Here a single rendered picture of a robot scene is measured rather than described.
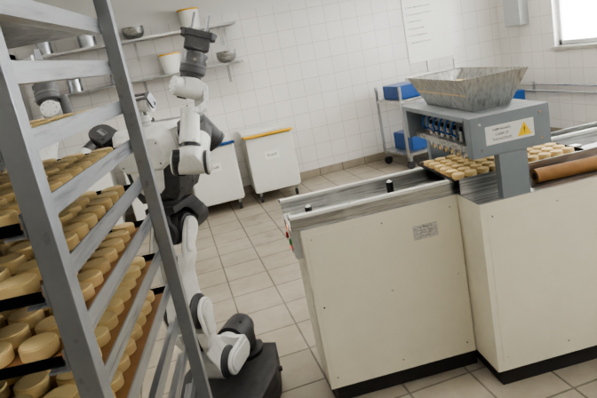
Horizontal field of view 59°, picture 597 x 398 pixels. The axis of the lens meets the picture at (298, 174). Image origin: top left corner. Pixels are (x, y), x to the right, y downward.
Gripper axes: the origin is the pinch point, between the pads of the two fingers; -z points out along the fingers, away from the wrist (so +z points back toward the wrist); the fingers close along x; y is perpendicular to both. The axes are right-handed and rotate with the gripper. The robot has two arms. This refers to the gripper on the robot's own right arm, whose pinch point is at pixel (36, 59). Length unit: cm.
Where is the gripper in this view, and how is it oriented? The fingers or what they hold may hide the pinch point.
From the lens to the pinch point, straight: 231.6
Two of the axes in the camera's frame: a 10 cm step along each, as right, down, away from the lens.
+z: 3.4, 9.3, -1.6
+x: 5.8, -3.4, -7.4
